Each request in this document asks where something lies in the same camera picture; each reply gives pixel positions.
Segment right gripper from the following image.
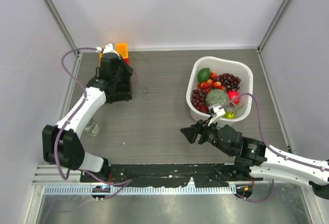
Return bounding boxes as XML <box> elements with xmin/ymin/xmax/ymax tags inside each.
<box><xmin>180</xmin><ymin>116</ymin><xmax>233</xmax><ymax>156</ymax></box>

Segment thin black cable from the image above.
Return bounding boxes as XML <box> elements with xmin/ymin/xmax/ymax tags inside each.
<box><xmin>130</xmin><ymin>51</ymin><xmax>150</xmax><ymax>97</ymax></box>

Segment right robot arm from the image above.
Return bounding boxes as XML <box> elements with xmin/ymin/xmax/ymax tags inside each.
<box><xmin>180</xmin><ymin>120</ymin><xmax>328</xmax><ymax>199</ymax></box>

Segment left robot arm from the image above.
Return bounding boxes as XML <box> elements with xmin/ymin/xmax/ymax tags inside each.
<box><xmin>42</xmin><ymin>52</ymin><xmax>133</xmax><ymax>182</ymax></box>

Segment red plastic bin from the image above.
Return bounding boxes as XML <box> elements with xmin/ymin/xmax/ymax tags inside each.
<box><xmin>124</xmin><ymin>58</ymin><xmax>130</xmax><ymax>65</ymax></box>

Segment black plastic bin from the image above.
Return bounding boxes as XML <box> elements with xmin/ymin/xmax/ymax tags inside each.
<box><xmin>105</xmin><ymin>79</ymin><xmax>132</xmax><ymax>103</ymax></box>

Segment yellow plastic bin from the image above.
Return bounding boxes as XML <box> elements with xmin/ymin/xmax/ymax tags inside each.
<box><xmin>99</xmin><ymin>43</ymin><xmax>129</xmax><ymax>59</ymax></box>

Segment red grape bunch front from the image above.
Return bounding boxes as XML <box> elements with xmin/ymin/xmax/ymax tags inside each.
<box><xmin>191</xmin><ymin>89</ymin><xmax>207</xmax><ymax>114</ymax></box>

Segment green netted melon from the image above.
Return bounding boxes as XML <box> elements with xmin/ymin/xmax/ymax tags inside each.
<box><xmin>205</xmin><ymin>89</ymin><xmax>230</xmax><ymax>108</ymax></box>

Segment red apple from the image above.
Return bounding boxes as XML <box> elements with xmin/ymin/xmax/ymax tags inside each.
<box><xmin>227</xmin><ymin>90</ymin><xmax>240</xmax><ymax>105</ymax></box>

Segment green lime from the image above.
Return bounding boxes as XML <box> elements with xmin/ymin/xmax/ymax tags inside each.
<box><xmin>197</xmin><ymin>67</ymin><xmax>211</xmax><ymax>83</ymax></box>

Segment clear glass bottle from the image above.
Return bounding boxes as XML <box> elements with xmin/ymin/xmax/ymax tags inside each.
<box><xmin>84</xmin><ymin>118</ymin><xmax>99</xmax><ymax>136</ymax></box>

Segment dark red grape bunch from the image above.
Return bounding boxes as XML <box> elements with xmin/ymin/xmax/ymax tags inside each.
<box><xmin>214</xmin><ymin>73</ymin><xmax>241</xmax><ymax>91</ymax></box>

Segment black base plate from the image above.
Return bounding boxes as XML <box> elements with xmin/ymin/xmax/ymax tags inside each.
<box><xmin>80</xmin><ymin>163</ymin><xmax>263</xmax><ymax>188</ymax></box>

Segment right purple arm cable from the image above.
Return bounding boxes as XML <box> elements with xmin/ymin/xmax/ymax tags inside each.
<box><xmin>221</xmin><ymin>92</ymin><xmax>329</xmax><ymax>203</ymax></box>

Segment white slotted cable duct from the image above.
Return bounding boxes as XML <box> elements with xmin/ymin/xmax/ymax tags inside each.
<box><xmin>44</xmin><ymin>184</ymin><xmax>236</xmax><ymax>196</ymax></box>

